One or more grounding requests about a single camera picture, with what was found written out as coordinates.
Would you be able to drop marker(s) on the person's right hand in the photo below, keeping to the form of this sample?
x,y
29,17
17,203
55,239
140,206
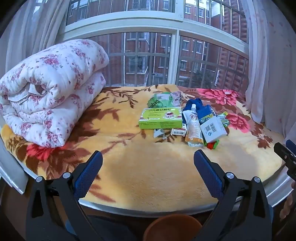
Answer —
x,y
288,207

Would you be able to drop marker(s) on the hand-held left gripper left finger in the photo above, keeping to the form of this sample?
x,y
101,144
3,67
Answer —
x,y
89,171

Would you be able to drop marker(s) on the small red and green wrapper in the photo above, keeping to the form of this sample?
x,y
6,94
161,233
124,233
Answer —
x,y
211,145

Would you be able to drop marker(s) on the sheer white curtain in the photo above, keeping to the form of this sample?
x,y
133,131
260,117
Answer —
x,y
270,69
27,30

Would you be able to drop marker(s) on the green medicine box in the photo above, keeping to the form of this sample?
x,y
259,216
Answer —
x,y
159,118

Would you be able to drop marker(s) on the torn silver wrapper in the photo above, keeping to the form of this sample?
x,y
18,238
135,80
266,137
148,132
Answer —
x,y
158,133

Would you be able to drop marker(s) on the green snack packet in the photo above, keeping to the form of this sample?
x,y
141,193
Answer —
x,y
224,119

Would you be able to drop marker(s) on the small blue and white box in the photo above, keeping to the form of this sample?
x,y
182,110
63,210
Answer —
x,y
179,132

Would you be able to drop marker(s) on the orange plastic bin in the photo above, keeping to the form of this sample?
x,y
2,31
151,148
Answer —
x,y
173,226

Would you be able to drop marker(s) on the spouted drink pouch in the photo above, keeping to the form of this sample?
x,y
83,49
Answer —
x,y
193,129

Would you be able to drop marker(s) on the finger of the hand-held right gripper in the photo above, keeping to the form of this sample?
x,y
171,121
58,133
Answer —
x,y
290,162
291,144

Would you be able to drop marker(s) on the blue cloth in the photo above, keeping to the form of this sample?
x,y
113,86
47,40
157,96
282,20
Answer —
x,y
198,103

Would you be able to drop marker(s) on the white panel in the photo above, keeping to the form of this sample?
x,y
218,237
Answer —
x,y
13,171

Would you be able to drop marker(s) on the folded floral quilt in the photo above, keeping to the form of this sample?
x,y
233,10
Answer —
x,y
50,92

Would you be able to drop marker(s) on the metal window security bars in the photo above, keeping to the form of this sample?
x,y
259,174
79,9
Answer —
x,y
138,69

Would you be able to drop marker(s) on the red brick buildings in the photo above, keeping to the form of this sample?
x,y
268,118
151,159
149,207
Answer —
x,y
159,48

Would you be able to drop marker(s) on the green plastic bag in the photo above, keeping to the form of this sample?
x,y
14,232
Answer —
x,y
161,99

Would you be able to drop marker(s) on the blue and white carton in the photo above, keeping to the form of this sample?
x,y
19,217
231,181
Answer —
x,y
212,129

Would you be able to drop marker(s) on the yellow floral plush blanket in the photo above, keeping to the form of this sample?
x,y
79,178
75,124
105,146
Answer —
x,y
143,166

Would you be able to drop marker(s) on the white window frame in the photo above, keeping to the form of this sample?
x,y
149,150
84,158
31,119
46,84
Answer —
x,y
174,58

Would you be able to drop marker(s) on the crumpled grey wrapper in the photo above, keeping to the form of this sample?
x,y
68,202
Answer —
x,y
177,97

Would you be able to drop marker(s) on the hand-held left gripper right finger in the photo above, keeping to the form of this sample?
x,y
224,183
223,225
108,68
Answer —
x,y
207,171

